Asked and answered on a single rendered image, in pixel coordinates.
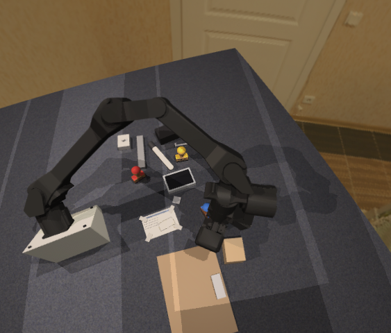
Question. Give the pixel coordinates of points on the grey flat bar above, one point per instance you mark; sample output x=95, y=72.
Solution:
x=140, y=142

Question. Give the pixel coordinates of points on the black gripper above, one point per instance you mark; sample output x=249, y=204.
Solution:
x=210, y=235

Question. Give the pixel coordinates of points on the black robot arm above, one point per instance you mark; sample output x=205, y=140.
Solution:
x=235, y=192

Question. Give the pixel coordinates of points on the yellow rubber stamp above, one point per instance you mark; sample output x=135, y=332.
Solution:
x=182, y=155

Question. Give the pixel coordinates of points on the red rubber stamp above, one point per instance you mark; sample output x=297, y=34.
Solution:
x=138, y=174

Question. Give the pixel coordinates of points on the tan cardboard box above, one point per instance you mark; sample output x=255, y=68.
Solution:
x=233, y=250

